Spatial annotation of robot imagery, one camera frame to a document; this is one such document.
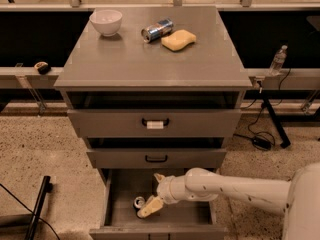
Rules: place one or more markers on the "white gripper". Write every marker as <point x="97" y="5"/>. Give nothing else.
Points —
<point x="167" y="189"/>

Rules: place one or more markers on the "dark pepsi can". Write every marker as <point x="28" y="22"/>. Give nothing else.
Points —
<point x="138" y="204"/>

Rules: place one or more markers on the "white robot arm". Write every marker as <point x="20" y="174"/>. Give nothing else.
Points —
<point x="297" y="200"/>

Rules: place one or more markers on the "grey bottom drawer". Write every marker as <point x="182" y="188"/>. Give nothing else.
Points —
<point x="181" y="221"/>

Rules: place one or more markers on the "grey drawer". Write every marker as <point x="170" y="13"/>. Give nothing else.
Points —
<point x="154" y="123"/>
<point x="181" y="221"/>
<point x="156" y="158"/>

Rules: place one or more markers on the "grey middle drawer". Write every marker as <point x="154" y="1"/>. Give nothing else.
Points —
<point x="156" y="158"/>

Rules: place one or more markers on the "grey top drawer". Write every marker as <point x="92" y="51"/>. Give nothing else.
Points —
<point x="154" y="123"/>

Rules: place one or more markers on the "grey drawer cabinet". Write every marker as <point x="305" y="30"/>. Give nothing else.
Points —
<point x="125" y="72"/>

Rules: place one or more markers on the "blue silver can lying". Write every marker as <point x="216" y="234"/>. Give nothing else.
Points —
<point x="157" y="30"/>

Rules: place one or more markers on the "black bar left floor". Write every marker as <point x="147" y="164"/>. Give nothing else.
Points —
<point x="45" y="188"/>

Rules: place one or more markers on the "yellow sponge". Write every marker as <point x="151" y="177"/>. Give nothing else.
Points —
<point x="178" y="40"/>

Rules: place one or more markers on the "yellow black tape measure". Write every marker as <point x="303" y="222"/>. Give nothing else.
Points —
<point x="42" y="67"/>

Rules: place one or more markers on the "clear plastic water bottle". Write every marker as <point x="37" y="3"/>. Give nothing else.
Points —
<point x="278" y="61"/>

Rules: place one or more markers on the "white bowl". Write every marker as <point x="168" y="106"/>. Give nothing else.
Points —
<point x="106" y="22"/>

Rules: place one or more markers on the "black power adapter with cable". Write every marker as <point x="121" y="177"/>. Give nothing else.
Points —
<point x="261" y="140"/>

